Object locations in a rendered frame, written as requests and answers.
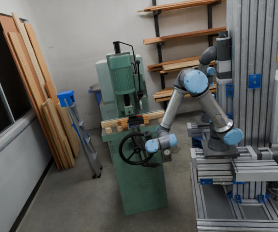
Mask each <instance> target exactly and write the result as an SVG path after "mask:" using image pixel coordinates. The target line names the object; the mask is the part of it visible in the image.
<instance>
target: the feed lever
mask: <svg viewBox="0 0 278 232"><path fill-rule="evenodd" d="M136 64H137V68H138V81H139V91H137V96H138V97H143V92H142V91H141V87H140V71H139V64H140V61H139V60H137V61H136Z"/></svg>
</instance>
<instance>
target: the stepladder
mask: <svg viewBox="0 0 278 232"><path fill-rule="evenodd" d="M57 98H58V99H59V101H60V104H61V107H66V110H67V112H68V115H69V117H70V120H71V123H72V126H73V127H74V130H75V132H76V135H77V137H78V140H79V143H80V145H81V148H82V150H83V153H84V155H85V158H86V160H87V163H88V165H89V168H90V170H91V173H92V178H93V179H94V178H95V177H96V174H95V173H94V171H93V168H92V166H91V163H90V161H91V162H92V164H93V167H94V169H95V171H96V173H97V176H98V178H100V177H101V173H100V171H99V169H98V167H97V164H96V162H95V160H96V161H97V163H98V165H99V167H100V170H102V165H101V164H100V161H99V159H98V157H97V155H98V153H97V152H95V150H94V148H93V145H92V143H91V137H89V135H88V133H87V131H86V129H85V127H84V125H83V124H84V121H82V120H81V118H80V116H79V114H78V111H77V109H76V105H77V104H74V102H75V99H74V91H73V90H70V91H64V92H60V93H59V94H58V95H57ZM83 132H84V133H85V136H86V138H85V136H84V134H83ZM88 143H89V145H90V147H91V149H92V151H93V153H91V150H90V148H89V146H88ZM84 146H85V148H86V150H85V148H84ZM86 151H87V153H88V155H89V157H90V160H89V158H88V156H87V153H86Z"/></svg>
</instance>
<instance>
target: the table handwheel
mask: <svg viewBox="0 0 278 232"><path fill-rule="evenodd" d="M133 136H143V137H144V134H143V133H142V132H134V133H130V134H128V135H127V136H125V137H124V138H123V139H122V140H121V142H120V145H119V155H120V157H121V158H122V160H123V161H124V162H126V163H127V164H130V165H141V164H144V163H146V162H148V161H149V160H150V159H151V158H152V156H153V155H154V154H151V155H149V156H148V157H147V158H146V159H144V160H142V161H139V162H132V161H130V160H129V159H130V158H131V157H132V156H133V155H134V154H135V153H136V154H138V153H140V152H141V151H147V150H146V149H143V148H141V147H140V145H138V144H136V143H135V141H134V138H133ZM130 137H131V139H132V141H133V144H134V146H133V153H132V154H131V155H130V156H129V157H128V158H127V159H126V158H125V156H124V155H123V152H122V147H123V144H124V142H125V141H126V140H127V139H128V138H130Z"/></svg>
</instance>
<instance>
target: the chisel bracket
mask: <svg viewBox="0 0 278 232"><path fill-rule="evenodd" d="M130 104H131V103H130ZM124 109H125V115H131V114H133V107H132V105H130V106H125V104H124ZM129 111H130V113H128V112H129Z"/></svg>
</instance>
